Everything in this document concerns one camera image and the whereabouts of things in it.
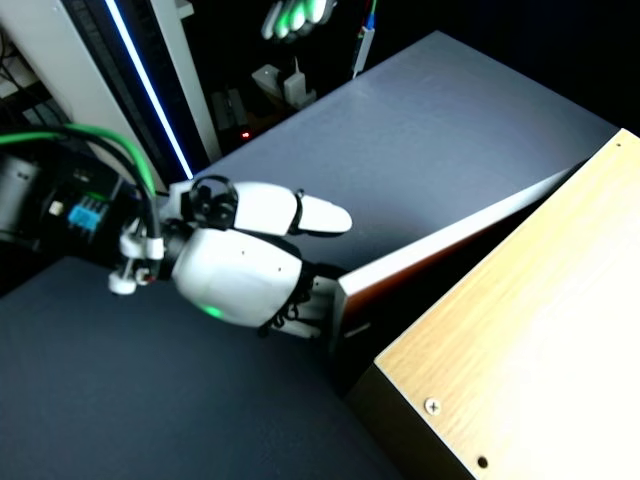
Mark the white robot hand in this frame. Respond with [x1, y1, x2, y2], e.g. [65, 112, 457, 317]
[260, 0, 339, 42]
[167, 174, 354, 341]

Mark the grey cabinet door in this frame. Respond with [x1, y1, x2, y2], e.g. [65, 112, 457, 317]
[328, 164, 587, 354]

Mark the light wooden cabinet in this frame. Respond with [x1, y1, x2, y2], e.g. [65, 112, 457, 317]
[344, 127, 640, 480]

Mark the white power adapter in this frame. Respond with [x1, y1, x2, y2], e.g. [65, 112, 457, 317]
[283, 55, 308, 102]
[251, 64, 282, 97]

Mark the black power strip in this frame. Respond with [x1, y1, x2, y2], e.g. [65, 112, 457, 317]
[211, 88, 252, 144]

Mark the grey table cloth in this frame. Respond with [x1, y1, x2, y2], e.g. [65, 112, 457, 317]
[0, 29, 624, 480]

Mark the grey connector with coloured wires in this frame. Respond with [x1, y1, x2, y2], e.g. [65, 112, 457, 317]
[351, 0, 380, 80]

